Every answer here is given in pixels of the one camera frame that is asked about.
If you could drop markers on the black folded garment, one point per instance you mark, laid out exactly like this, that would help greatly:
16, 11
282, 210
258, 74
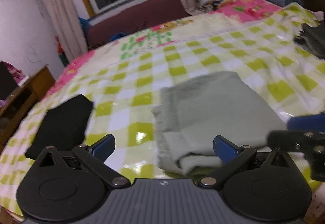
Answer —
63, 126

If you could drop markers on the wooden side desk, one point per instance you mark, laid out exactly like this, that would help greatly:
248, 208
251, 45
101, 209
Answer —
21, 100

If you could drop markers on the dark grey clothes pile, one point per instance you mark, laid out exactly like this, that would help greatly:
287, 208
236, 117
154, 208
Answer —
312, 40

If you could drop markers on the beige left curtain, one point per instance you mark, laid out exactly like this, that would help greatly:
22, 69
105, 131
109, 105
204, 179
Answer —
67, 26

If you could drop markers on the grey-green pants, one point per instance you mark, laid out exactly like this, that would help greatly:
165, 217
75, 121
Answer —
193, 112

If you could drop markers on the blue cloth on bench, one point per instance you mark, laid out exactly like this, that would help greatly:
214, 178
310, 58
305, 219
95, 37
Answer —
118, 36

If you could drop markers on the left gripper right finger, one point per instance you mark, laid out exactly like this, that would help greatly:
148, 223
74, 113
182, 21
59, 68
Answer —
257, 185

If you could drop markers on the maroon window bench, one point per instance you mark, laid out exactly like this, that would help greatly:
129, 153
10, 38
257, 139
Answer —
142, 16

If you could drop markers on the pink floral blanket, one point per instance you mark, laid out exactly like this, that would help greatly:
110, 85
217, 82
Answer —
230, 15

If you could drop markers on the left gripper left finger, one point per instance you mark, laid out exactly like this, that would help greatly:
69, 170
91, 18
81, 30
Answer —
67, 186

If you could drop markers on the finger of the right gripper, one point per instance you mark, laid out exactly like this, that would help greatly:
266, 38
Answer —
309, 123
311, 144

